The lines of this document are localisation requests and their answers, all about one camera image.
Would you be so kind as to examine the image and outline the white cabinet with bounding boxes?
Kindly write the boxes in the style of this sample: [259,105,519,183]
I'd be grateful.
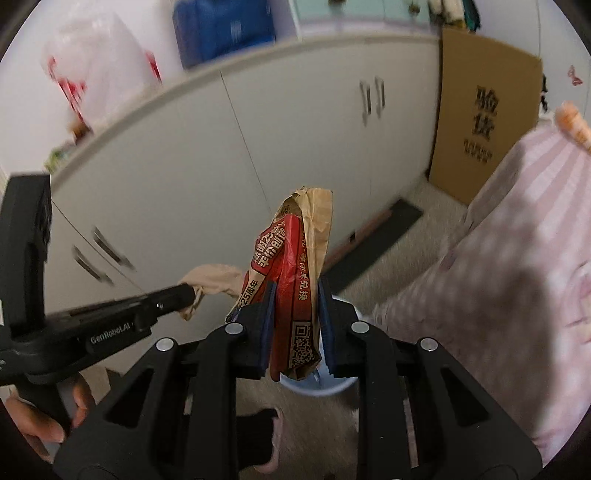
[44,33,443,324]

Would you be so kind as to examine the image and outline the red snack wrapper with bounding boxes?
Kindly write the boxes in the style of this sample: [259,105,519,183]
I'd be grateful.
[225,187,334,383]

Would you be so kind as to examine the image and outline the brown cardboard box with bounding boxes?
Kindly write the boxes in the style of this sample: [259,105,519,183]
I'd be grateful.
[425,25,544,206]

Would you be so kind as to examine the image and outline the hanging clothes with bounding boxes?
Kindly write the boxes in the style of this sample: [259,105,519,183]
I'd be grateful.
[427,0,482,34]

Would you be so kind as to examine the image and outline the pale blue waste bin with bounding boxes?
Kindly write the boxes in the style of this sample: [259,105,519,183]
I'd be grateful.
[276,295,362,398]

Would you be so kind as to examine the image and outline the beige paper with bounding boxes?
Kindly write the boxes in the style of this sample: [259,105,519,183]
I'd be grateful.
[178,264,245,322]

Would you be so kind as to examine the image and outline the blue bag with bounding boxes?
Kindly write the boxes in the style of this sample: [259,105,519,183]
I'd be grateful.
[173,0,278,70]

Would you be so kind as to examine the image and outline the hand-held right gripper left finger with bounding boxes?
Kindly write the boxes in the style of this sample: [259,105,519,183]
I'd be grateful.
[53,282,279,480]

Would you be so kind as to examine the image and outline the black floor mat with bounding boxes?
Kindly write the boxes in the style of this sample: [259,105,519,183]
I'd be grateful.
[323,198,424,295]

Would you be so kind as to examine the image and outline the person's left hand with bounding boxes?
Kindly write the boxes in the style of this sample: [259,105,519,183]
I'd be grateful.
[4,373,96,459]

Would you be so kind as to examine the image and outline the pink checked blanket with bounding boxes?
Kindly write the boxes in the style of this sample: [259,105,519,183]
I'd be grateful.
[372,119,591,464]

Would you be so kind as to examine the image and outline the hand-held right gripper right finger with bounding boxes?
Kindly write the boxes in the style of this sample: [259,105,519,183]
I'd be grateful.
[318,276,542,480]

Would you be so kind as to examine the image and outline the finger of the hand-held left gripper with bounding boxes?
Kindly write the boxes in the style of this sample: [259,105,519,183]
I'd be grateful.
[45,283,197,326]

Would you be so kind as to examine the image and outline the orange striped cloth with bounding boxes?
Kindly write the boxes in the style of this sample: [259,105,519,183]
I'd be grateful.
[554,102,591,154]

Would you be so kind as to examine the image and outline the white red plastic bag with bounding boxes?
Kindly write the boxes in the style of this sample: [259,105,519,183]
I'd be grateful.
[41,11,163,136]

